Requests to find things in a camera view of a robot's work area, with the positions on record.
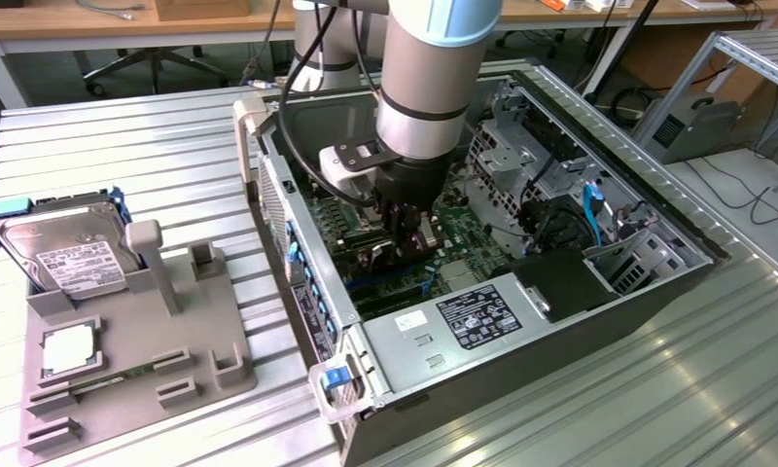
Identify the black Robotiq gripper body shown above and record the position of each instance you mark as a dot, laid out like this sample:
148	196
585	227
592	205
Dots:
412	185

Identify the green expansion card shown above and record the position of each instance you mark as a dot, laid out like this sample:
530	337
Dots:
389	266

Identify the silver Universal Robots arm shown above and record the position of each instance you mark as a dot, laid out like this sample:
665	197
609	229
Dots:
428	73

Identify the green motherboard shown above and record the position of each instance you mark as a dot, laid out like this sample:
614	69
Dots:
470	233

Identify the black RAM slot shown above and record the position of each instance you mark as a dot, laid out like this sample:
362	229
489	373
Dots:
362	237

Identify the RAM stick with white label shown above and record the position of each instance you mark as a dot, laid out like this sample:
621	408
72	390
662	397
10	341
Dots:
362	249

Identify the CPU socket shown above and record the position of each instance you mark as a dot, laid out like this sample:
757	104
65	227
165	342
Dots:
362	216

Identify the silver chipset heatsink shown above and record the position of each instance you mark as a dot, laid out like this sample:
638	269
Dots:
457	273

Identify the silver perforated drive cage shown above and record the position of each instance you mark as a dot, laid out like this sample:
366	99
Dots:
505	219

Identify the black expansion slot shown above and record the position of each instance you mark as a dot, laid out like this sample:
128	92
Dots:
389	294
396	304

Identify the black plastic shroud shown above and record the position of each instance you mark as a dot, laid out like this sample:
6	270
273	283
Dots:
557	284

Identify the grey power supply unit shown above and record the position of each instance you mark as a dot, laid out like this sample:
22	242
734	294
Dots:
414	360

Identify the blue case latch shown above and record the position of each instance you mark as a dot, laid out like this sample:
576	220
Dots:
336	378

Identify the silver disk bay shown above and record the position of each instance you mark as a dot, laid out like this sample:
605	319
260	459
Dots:
629	277

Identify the open black PC case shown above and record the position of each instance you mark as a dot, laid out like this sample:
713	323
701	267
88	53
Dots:
557	370

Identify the black chair base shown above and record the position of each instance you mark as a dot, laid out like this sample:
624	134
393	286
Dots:
534	36

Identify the grey parts rack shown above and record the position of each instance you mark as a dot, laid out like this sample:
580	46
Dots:
168	340

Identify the office chair with star base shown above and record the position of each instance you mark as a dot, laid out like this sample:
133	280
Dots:
156	61

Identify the small white box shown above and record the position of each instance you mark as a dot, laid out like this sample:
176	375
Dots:
606	5

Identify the brown cardboard box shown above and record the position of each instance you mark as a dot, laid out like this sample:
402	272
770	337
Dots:
201	10

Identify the black slanted pole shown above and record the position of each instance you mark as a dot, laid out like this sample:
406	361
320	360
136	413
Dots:
645	10

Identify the silver hard disk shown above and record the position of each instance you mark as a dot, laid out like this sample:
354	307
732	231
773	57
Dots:
70	253

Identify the bare green RAM stick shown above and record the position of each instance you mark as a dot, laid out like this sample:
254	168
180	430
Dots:
113	378

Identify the long wooden desk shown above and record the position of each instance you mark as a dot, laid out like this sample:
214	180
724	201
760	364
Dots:
688	14

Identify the silver CPU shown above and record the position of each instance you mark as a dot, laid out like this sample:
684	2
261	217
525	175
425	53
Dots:
70	350

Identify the blue disk caddy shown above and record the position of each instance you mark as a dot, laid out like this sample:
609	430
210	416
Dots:
9	208

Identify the wooden desk with white legs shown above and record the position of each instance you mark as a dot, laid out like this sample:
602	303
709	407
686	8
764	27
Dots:
38	24

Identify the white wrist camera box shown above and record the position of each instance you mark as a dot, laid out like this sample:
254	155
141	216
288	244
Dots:
337	170

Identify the aluminium profile frame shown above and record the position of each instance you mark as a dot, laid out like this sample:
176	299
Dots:
762	53

